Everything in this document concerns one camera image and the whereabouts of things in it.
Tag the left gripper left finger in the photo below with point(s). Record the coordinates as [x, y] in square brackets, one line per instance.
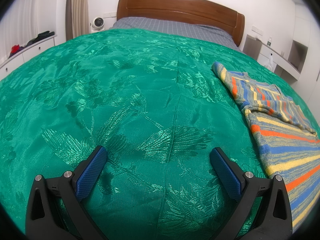
[54, 209]

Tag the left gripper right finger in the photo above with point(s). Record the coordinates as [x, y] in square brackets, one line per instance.
[273, 219]

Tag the striped knit sweater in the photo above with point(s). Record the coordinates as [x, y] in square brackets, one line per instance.
[287, 143]

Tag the dark clothes pile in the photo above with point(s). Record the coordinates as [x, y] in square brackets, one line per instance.
[40, 37]

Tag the white plastic bag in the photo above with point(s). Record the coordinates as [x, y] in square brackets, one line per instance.
[270, 63]

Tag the white desk shelf unit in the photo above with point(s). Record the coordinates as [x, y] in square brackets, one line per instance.
[259, 51]

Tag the white drawer cabinet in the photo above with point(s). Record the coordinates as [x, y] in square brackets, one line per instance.
[25, 55]

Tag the green floral bedspread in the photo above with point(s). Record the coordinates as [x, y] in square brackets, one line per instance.
[152, 100]

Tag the red cloth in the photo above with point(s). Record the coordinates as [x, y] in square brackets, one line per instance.
[14, 50]

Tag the grey checked bed sheet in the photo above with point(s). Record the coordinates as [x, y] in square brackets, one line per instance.
[195, 31]

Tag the beige curtain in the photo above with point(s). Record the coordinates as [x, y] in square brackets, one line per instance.
[77, 19]

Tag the white round fan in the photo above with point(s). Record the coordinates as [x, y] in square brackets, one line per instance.
[97, 24]

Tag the brown wooden headboard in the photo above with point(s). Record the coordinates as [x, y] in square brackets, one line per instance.
[186, 11]

